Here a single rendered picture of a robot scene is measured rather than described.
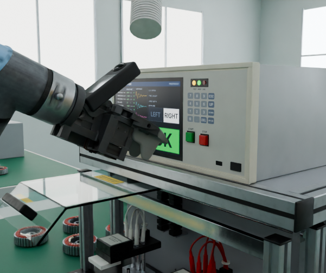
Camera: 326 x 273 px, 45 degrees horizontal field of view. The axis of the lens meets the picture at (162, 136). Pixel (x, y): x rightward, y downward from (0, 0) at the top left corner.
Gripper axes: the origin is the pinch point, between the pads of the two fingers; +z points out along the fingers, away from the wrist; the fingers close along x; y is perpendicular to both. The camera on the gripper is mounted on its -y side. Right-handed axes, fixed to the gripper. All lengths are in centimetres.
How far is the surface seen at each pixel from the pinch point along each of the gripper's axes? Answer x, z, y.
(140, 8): -105, 44, -72
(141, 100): -16.6, 3.9, -8.4
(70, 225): -71, 30, 31
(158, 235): -26.1, 30.9, 20.9
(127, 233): -22.7, 17.6, 21.8
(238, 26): -469, 459, -353
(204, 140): 4.4, 6.2, -2.1
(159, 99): -9.9, 3.7, -8.7
